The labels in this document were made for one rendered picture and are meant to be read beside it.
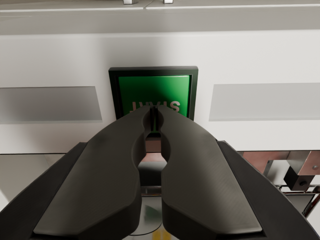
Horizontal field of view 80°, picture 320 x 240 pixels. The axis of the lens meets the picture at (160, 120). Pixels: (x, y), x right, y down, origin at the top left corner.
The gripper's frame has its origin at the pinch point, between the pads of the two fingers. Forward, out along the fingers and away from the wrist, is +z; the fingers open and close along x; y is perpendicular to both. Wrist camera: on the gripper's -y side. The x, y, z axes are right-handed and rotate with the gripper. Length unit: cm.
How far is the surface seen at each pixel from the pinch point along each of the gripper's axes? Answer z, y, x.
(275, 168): 15.9, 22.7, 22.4
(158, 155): 9.8, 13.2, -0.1
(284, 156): 9.8, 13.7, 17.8
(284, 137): 1.8, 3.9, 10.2
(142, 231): 7.9, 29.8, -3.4
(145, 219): 8.0, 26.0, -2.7
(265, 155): 7.1, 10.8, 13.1
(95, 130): 1.8, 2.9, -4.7
